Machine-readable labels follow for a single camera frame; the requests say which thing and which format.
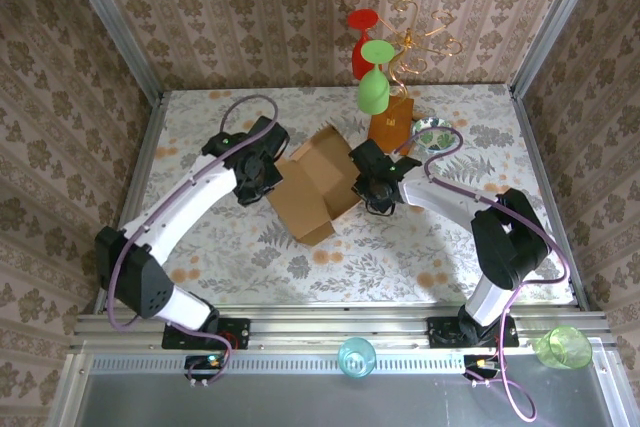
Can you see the brown cardboard paper box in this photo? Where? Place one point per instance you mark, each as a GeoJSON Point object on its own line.
{"type": "Point", "coordinates": [310, 182]}

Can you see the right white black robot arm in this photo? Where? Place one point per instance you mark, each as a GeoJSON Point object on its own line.
{"type": "Point", "coordinates": [505, 247]}

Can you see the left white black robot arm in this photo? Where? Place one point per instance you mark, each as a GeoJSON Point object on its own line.
{"type": "Point", "coordinates": [185, 202]}

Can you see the brown wooden rack base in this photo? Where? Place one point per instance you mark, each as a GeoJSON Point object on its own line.
{"type": "Point", "coordinates": [392, 122]}

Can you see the green plastic wine glass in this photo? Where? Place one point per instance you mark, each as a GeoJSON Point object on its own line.
{"type": "Point", "coordinates": [372, 92]}

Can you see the leaf pattern bowl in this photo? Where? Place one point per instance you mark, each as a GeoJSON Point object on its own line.
{"type": "Point", "coordinates": [437, 139]}

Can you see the red plastic wine glass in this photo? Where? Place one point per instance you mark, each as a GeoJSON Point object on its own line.
{"type": "Point", "coordinates": [361, 62]}

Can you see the teal transparent plastic cup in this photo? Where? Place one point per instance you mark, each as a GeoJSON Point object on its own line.
{"type": "Point", "coordinates": [356, 357]}

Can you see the small left circuit board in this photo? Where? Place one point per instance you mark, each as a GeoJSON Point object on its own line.
{"type": "Point", "coordinates": [200, 362]}

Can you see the small circuit board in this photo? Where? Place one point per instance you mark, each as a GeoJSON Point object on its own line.
{"type": "Point", "coordinates": [475, 363]}
{"type": "Point", "coordinates": [200, 362]}

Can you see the small right circuit board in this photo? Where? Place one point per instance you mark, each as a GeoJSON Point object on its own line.
{"type": "Point", "coordinates": [475, 363]}

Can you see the grey metal sheet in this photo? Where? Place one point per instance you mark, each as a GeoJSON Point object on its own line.
{"type": "Point", "coordinates": [325, 402]}

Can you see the green transparent plastic cup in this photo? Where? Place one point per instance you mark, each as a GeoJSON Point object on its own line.
{"type": "Point", "coordinates": [565, 347]}

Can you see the aluminium table side rail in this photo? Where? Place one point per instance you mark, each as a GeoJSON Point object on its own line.
{"type": "Point", "coordinates": [148, 142]}
{"type": "Point", "coordinates": [542, 172]}

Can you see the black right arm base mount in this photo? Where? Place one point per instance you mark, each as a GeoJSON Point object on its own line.
{"type": "Point", "coordinates": [442, 334]}

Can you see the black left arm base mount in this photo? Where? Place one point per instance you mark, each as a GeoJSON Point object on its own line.
{"type": "Point", "coordinates": [240, 332]}

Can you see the aluminium frame post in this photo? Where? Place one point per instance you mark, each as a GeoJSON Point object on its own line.
{"type": "Point", "coordinates": [120, 32]}
{"type": "Point", "coordinates": [555, 22]}

